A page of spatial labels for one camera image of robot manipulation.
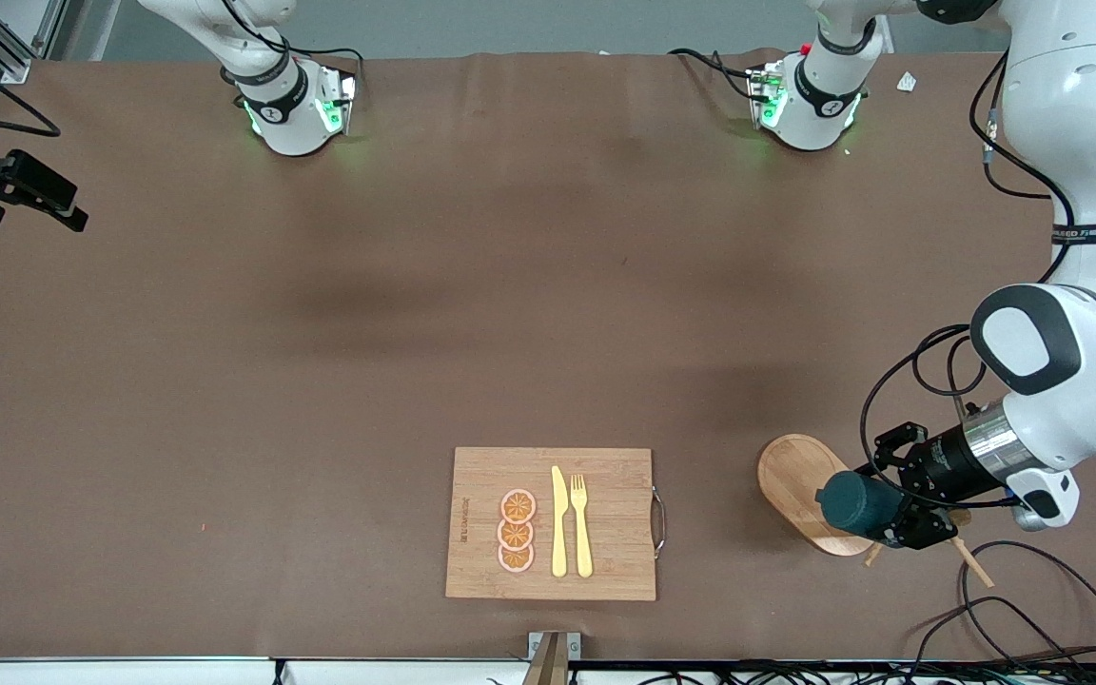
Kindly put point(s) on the white paper scrap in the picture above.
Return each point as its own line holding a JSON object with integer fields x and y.
{"x": 907, "y": 82}

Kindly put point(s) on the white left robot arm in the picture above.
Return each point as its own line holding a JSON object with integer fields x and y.
{"x": 1071, "y": 114}

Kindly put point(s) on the orange slice toy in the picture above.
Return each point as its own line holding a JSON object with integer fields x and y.
{"x": 515, "y": 535}
{"x": 515, "y": 559}
{"x": 518, "y": 505}

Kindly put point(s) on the bamboo cutting board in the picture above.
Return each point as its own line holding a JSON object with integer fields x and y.
{"x": 615, "y": 514}

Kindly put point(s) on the aluminium frame profile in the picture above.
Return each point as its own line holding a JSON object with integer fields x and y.
{"x": 6, "y": 43}

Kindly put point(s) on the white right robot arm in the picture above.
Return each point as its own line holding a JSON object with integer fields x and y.
{"x": 286, "y": 114}

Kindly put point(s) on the dark green mug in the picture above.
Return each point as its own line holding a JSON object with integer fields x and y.
{"x": 857, "y": 502}

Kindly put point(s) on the yellow plastic fork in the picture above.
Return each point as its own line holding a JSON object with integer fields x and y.
{"x": 582, "y": 533}

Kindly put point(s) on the yellow plastic knife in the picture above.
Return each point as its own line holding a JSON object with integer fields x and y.
{"x": 558, "y": 523}

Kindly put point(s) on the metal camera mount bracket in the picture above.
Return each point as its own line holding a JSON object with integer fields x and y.
{"x": 553, "y": 656}

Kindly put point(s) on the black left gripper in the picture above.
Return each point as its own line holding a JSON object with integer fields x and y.
{"x": 945, "y": 464}

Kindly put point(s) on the wooden mug tree stand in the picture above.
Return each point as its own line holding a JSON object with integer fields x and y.
{"x": 795, "y": 476}

